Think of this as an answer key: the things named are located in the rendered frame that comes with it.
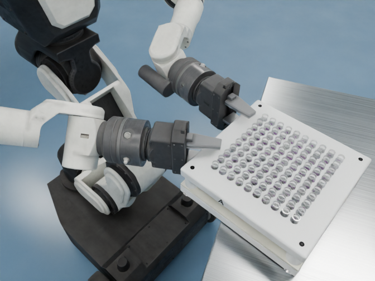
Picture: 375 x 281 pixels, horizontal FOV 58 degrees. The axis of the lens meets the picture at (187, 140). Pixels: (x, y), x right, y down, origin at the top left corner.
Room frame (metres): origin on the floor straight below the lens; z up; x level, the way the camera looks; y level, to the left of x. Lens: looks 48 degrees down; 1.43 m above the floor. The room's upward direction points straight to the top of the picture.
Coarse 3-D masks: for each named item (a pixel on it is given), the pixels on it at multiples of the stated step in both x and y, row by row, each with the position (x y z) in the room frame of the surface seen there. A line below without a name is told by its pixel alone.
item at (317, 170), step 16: (272, 128) 0.45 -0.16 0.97; (272, 144) 0.41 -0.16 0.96; (288, 144) 0.41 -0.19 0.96; (240, 160) 0.37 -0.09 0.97; (256, 160) 0.37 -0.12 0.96; (272, 160) 0.37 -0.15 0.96; (288, 160) 0.37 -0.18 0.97; (256, 176) 0.33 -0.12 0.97; (272, 176) 0.34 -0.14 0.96; (288, 176) 0.34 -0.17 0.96; (304, 176) 0.34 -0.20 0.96; (272, 192) 0.31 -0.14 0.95; (288, 192) 0.30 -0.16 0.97; (304, 192) 0.30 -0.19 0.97
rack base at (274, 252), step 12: (192, 192) 0.34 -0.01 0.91; (204, 192) 0.34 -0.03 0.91; (204, 204) 0.32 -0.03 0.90; (216, 204) 0.31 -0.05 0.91; (216, 216) 0.30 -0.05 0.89; (228, 216) 0.29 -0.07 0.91; (240, 228) 0.27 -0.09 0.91; (252, 228) 0.27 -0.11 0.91; (252, 240) 0.25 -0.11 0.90; (264, 240) 0.25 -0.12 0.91; (264, 252) 0.23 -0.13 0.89; (276, 252) 0.23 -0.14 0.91; (288, 264) 0.21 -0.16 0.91; (300, 264) 0.21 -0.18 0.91
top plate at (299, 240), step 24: (240, 120) 0.48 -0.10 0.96; (288, 120) 0.48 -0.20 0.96; (336, 144) 0.41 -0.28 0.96; (192, 168) 0.36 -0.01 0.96; (312, 168) 0.36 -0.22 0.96; (360, 168) 0.36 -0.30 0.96; (216, 192) 0.31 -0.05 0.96; (240, 192) 0.31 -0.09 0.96; (264, 192) 0.31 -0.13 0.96; (336, 192) 0.31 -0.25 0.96; (240, 216) 0.27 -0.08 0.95; (264, 216) 0.26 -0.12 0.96; (288, 216) 0.26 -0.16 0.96; (312, 216) 0.26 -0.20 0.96; (288, 240) 0.22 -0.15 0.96; (312, 240) 0.22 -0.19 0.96
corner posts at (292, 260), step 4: (188, 180) 0.35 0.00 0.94; (188, 184) 0.35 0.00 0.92; (192, 184) 0.35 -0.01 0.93; (192, 188) 0.35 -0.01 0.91; (288, 256) 0.21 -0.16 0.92; (292, 256) 0.21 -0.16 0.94; (288, 260) 0.21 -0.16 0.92; (292, 260) 0.21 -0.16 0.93; (296, 260) 0.21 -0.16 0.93; (292, 264) 0.21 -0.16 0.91; (296, 264) 0.20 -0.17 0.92
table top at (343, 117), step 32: (288, 96) 0.63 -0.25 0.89; (320, 96) 0.63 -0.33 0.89; (352, 96) 0.63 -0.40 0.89; (320, 128) 0.52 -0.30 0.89; (352, 128) 0.52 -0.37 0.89; (352, 192) 0.35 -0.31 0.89; (224, 224) 0.29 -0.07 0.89; (352, 224) 0.29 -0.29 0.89; (224, 256) 0.23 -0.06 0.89; (256, 256) 0.23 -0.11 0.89; (320, 256) 0.23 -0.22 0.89; (352, 256) 0.23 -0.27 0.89
